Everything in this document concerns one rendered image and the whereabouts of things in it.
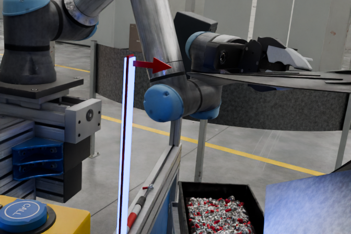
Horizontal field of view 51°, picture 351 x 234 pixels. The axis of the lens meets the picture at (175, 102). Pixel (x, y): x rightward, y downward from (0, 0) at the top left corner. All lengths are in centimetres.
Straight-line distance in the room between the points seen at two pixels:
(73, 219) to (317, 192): 33
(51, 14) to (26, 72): 17
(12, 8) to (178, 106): 53
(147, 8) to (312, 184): 43
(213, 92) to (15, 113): 54
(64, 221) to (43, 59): 74
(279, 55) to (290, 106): 185
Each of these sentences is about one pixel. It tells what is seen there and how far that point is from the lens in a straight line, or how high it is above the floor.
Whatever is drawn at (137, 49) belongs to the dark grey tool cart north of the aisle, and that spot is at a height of 41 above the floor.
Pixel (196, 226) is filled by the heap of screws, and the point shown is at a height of 85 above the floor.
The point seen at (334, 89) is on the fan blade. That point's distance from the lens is 47.
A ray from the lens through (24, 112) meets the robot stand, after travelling 105.
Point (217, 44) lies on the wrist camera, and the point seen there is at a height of 121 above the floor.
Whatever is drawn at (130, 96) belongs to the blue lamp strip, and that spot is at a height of 113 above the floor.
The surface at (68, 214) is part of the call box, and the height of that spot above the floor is 107.
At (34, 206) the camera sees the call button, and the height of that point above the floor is 108.
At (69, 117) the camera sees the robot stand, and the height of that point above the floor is 97.
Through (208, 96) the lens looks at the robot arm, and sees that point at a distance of 79.
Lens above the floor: 126
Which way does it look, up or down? 14 degrees down
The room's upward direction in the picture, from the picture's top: 5 degrees clockwise
